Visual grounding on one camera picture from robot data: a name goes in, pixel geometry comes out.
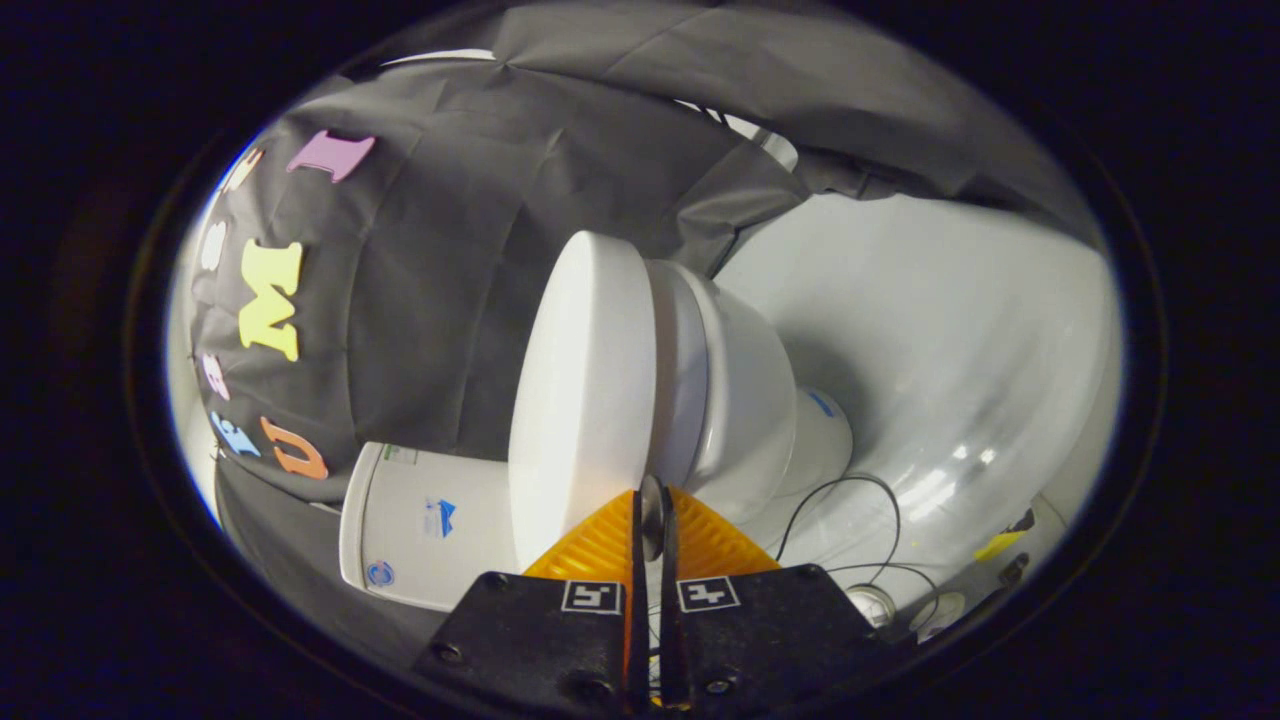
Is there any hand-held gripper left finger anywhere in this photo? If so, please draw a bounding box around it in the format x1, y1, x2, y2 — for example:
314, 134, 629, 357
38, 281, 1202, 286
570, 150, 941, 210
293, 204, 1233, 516
412, 488, 651, 716

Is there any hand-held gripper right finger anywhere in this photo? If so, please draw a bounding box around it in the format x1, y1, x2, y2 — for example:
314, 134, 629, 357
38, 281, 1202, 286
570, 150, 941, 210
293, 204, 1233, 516
655, 486, 913, 714

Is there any white toilet lid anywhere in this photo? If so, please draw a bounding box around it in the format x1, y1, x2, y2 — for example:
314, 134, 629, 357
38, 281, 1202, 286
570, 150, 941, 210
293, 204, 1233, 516
507, 230, 659, 573

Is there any white toilet tank cover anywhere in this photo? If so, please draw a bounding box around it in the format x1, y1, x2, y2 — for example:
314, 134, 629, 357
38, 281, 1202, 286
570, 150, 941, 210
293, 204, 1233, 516
337, 441, 387, 593

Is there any white ceramic toilet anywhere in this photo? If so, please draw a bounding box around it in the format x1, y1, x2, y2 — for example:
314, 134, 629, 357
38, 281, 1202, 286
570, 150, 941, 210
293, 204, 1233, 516
358, 275, 857, 614

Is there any white round device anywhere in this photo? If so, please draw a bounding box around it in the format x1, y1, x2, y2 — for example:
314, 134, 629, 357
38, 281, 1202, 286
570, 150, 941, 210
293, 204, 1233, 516
847, 584, 898, 630
914, 590, 970, 643

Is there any small yellow tag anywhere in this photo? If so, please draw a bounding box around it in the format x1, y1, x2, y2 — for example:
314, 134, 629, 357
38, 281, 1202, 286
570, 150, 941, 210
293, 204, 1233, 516
974, 529, 1028, 564

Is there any black backdrop cloth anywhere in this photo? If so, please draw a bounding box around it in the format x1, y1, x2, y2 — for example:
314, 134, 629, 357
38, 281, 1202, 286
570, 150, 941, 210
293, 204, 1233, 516
185, 0, 1101, 663

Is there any thin black cable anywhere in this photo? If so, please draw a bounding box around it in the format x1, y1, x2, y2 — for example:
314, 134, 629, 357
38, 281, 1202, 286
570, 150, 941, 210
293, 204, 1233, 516
774, 473, 943, 623

